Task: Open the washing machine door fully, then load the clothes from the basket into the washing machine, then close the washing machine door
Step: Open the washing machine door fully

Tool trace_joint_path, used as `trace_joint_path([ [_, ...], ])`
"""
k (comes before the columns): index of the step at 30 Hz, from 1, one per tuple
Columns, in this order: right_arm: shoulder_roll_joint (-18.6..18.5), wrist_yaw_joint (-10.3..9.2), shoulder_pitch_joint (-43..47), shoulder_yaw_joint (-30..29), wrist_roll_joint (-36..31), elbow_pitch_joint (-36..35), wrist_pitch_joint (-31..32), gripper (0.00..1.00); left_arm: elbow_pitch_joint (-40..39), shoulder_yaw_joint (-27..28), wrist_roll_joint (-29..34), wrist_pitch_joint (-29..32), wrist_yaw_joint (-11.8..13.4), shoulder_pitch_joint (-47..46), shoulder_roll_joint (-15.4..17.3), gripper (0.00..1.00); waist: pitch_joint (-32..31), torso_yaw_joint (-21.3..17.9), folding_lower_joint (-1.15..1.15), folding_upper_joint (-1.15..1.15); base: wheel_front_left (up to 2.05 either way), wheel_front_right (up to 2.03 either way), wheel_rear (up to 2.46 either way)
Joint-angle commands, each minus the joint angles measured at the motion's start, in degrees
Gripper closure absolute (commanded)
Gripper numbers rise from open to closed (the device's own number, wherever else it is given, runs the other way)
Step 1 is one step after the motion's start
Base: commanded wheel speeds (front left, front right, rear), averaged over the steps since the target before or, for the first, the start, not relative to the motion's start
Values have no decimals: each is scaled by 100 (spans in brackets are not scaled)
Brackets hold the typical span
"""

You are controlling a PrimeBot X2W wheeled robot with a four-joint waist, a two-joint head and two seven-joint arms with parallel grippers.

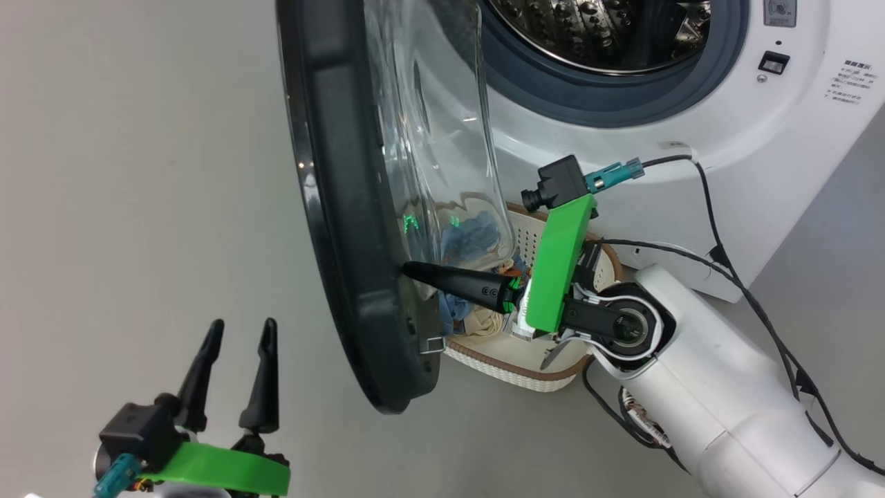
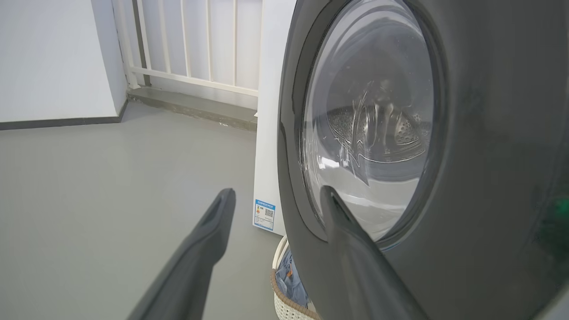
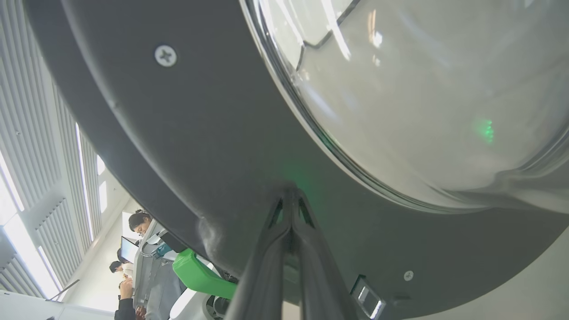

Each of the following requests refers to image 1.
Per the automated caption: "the teal right camera connector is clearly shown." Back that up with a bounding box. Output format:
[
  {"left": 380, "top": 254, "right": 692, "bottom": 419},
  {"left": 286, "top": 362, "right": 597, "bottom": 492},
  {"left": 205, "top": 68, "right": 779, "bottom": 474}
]
[{"left": 585, "top": 158, "right": 645, "bottom": 193}]

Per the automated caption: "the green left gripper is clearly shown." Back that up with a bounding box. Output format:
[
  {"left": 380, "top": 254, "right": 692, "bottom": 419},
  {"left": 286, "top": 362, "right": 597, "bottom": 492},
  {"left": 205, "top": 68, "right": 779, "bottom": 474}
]
[{"left": 142, "top": 318, "right": 291, "bottom": 498}]

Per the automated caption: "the teal left camera connector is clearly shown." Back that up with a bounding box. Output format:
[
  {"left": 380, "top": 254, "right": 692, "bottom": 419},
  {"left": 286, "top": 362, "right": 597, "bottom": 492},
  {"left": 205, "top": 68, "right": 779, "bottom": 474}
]
[{"left": 93, "top": 454, "right": 143, "bottom": 498}]

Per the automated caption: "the cream orange blue patterned garment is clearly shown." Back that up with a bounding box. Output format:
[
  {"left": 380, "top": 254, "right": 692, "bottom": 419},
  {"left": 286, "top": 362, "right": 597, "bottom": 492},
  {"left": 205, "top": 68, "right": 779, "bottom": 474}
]
[{"left": 462, "top": 308, "right": 514, "bottom": 340}]

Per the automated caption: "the teal camera connector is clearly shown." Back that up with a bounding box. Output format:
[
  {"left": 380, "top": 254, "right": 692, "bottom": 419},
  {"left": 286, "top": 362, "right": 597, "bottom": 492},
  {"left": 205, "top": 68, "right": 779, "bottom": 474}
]
[
  {"left": 93, "top": 454, "right": 143, "bottom": 498},
  {"left": 585, "top": 158, "right": 645, "bottom": 193}
]

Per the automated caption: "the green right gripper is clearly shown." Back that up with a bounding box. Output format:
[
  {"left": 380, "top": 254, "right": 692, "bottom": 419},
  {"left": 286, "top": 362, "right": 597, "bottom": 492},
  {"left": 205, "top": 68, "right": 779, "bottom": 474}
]
[{"left": 403, "top": 194, "right": 602, "bottom": 340}]

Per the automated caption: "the light blue denim garment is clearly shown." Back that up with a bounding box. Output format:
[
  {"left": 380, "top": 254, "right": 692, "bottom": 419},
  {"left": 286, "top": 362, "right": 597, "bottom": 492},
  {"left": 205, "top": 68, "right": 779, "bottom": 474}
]
[{"left": 438, "top": 211, "right": 503, "bottom": 336}]

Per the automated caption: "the steel washing machine drum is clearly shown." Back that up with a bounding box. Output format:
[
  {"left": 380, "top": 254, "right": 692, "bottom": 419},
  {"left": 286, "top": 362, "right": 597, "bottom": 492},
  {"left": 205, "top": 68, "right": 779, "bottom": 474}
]
[{"left": 487, "top": 0, "right": 713, "bottom": 75}]

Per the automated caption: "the cream laundry basket brown rim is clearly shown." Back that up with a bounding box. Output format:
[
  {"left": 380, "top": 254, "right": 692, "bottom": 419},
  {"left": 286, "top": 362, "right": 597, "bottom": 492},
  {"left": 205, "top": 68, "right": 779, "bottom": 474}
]
[{"left": 442, "top": 202, "right": 624, "bottom": 394}]

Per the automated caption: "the white front-load washing machine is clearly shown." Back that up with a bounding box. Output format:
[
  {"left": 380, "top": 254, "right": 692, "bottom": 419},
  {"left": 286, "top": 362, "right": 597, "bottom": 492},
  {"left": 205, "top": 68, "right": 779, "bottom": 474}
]
[{"left": 477, "top": 0, "right": 885, "bottom": 304}]

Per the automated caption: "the black glass washing machine door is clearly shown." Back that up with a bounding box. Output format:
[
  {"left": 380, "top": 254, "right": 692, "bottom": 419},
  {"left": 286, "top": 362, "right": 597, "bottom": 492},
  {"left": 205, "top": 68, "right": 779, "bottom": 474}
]
[{"left": 275, "top": 0, "right": 516, "bottom": 416}]

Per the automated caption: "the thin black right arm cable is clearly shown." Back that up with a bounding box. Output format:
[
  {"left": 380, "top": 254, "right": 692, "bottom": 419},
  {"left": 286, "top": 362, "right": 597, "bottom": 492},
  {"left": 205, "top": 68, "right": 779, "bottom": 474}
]
[{"left": 602, "top": 155, "right": 885, "bottom": 478}]

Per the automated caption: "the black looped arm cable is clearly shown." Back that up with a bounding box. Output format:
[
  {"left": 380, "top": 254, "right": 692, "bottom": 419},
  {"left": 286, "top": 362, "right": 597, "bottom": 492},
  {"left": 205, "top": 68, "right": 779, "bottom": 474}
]
[{"left": 582, "top": 356, "right": 692, "bottom": 474}]

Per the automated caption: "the grey rubber door gasket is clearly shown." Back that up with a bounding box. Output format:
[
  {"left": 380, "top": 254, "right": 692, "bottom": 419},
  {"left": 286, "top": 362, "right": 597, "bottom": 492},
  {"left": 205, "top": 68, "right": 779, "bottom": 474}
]
[{"left": 477, "top": 0, "right": 752, "bottom": 129}]

